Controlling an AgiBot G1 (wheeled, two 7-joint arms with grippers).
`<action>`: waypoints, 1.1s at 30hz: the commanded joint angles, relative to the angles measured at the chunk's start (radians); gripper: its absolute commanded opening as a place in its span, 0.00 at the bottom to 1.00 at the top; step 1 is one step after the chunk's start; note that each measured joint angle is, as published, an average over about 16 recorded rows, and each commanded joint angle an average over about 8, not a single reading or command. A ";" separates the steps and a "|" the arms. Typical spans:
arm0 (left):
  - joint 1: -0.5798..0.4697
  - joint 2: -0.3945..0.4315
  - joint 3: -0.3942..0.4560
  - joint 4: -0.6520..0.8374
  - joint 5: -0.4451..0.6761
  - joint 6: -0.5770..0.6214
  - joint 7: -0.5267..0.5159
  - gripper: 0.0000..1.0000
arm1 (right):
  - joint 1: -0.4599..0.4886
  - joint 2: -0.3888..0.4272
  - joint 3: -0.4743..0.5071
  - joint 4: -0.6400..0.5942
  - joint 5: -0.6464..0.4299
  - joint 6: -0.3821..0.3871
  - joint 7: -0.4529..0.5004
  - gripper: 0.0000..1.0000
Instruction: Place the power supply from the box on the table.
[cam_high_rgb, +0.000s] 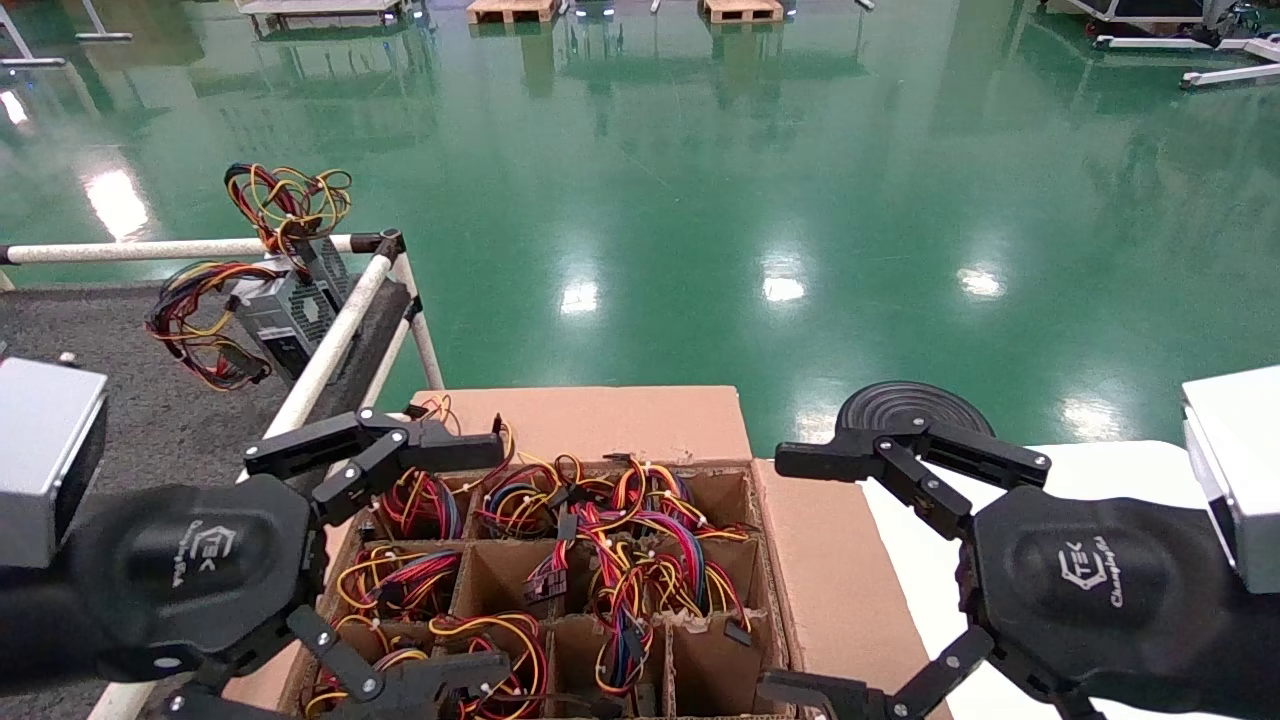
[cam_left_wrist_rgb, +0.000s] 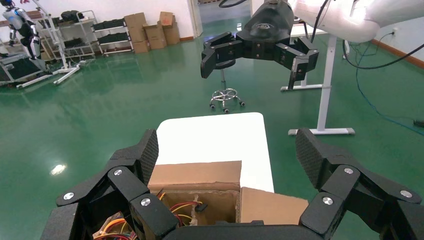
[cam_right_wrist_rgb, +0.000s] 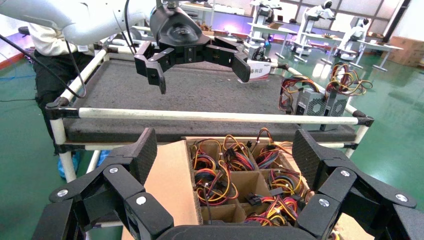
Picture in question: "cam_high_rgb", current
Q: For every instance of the grey felt mat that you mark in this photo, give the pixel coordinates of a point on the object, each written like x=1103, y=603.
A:
x=120, y=330

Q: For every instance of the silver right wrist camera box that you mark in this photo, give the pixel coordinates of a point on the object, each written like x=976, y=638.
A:
x=1240, y=470

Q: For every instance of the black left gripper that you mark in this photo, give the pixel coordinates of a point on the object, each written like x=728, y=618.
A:
x=190, y=570

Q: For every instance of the black round ribbed disc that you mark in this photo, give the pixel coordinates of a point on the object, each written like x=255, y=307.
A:
x=900, y=400

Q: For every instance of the grey metal platform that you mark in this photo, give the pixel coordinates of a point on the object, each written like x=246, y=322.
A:
x=320, y=6

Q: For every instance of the wooden pallet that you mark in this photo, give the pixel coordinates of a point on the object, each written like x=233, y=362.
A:
x=742, y=10
x=510, y=10

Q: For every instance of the white metal stand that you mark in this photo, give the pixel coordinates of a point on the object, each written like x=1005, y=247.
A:
x=30, y=62
x=105, y=37

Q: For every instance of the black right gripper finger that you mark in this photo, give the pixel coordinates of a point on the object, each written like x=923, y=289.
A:
x=820, y=700
x=830, y=460

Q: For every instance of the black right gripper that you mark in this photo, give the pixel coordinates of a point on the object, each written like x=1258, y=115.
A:
x=1100, y=590

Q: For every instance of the white wheeled equipment frame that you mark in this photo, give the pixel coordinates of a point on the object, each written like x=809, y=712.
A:
x=1230, y=75

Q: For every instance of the dark equipment case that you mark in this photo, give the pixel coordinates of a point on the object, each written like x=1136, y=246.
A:
x=1150, y=8

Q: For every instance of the black foam rail pad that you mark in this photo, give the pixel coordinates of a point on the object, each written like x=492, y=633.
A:
x=375, y=345

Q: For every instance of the cardboard box with dividers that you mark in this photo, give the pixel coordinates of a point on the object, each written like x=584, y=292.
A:
x=600, y=420

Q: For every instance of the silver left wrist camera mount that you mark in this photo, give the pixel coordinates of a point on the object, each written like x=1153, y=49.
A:
x=45, y=450

